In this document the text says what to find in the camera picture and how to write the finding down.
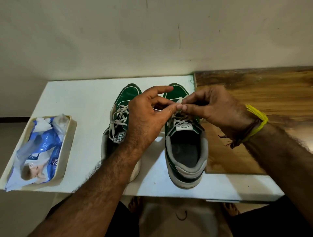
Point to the person's right hand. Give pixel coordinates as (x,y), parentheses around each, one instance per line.
(220,110)

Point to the person's left hand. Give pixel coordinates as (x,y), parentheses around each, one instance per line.
(144,122)

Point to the white shoelace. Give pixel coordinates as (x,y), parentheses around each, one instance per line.
(118,117)
(177,119)

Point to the green sneaker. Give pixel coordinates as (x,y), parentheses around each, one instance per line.
(187,171)
(128,91)

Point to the white wet wipe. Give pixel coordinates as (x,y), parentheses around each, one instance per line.
(41,123)

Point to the person's left forearm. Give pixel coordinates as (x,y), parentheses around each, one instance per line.
(93,197)

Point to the person's right forearm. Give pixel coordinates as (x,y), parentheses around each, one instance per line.
(288,161)

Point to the person's left foot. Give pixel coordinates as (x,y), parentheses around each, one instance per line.
(135,205)

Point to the person's foot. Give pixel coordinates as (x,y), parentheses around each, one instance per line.
(231,209)
(135,205)

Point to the person's right foot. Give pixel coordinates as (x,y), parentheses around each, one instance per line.
(231,209)

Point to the blue wet wipe packet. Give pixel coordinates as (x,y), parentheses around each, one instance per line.
(41,146)

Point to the yellow thread wristband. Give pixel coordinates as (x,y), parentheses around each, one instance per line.
(259,117)

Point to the brown wooden board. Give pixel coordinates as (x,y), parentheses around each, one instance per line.
(269,85)

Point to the beige plastic tray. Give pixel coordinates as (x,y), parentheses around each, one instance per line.
(67,151)

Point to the black loop band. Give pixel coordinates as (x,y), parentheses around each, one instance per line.
(177,217)

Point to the black shorts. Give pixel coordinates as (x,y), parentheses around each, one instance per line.
(269,219)

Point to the black skirting strip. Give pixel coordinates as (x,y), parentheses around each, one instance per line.
(14,119)

